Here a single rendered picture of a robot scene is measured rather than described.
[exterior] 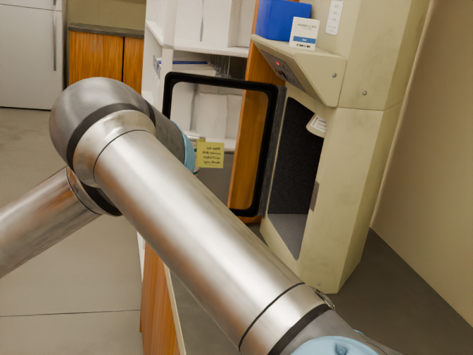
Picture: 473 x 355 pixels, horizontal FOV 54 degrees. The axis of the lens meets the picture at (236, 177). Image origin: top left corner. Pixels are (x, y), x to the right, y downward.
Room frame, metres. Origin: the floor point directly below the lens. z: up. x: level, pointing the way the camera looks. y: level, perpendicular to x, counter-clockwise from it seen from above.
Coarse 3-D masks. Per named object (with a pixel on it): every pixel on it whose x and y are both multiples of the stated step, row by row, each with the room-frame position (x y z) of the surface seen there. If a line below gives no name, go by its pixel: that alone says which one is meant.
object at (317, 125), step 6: (312, 120) 1.12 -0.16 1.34; (318, 120) 1.09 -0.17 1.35; (324, 120) 1.08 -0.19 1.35; (306, 126) 1.13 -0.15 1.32; (312, 126) 1.10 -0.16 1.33; (318, 126) 1.08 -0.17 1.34; (324, 126) 1.07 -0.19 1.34; (312, 132) 1.09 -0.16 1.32; (318, 132) 1.07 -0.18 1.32; (324, 132) 1.06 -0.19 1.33
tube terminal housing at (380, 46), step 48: (384, 0) 0.98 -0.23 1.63; (336, 48) 1.02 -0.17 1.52; (384, 48) 0.99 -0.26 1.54; (288, 96) 1.24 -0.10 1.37; (384, 96) 1.00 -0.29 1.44; (336, 144) 0.97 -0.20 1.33; (384, 144) 1.09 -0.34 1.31; (336, 192) 0.98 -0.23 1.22; (336, 240) 0.99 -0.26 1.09; (336, 288) 1.00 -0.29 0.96
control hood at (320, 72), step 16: (272, 48) 1.07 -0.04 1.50; (288, 48) 1.00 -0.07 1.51; (288, 64) 1.02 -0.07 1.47; (304, 64) 0.94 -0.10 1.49; (320, 64) 0.95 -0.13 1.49; (336, 64) 0.96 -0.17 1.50; (304, 80) 0.98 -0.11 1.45; (320, 80) 0.95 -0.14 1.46; (336, 80) 0.96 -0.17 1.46; (320, 96) 0.96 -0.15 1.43; (336, 96) 0.97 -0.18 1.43
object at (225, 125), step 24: (168, 72) 1.22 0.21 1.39; (192, 96) 1.23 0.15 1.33; (216, 96) 1.24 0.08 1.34; (240, 96) 1.25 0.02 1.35; (264, 96) 1.25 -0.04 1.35; (192, 120) 1.23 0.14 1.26; (216, 120) 1.24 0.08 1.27; (240, 120) 1.25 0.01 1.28; (264, 120) 1.25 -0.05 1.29; (192, 144) 1.23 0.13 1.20; (216, 144) 1.24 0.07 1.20; (240, 144) 1.25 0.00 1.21; (216, 168) 1.24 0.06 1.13; (240, 168) 1.25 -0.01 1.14; (216, 192) 1.24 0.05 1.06; (240, 192) 1.25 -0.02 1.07
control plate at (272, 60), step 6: (264, 54) 1.21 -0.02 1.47; (270, 60) 1.18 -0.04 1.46; (276, 60) 1.11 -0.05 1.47; (276, 66) 1.17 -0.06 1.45; (282, 66) 1.09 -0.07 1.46; (288, 66) 1.04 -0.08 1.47; (276, 72) 1.23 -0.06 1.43; (288, 72) 1.08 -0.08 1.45; (288, 78) 1.13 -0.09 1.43; (294, 78) 1.06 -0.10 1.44; (294, 84) 1.11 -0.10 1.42; (300, 84) 1.05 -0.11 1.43
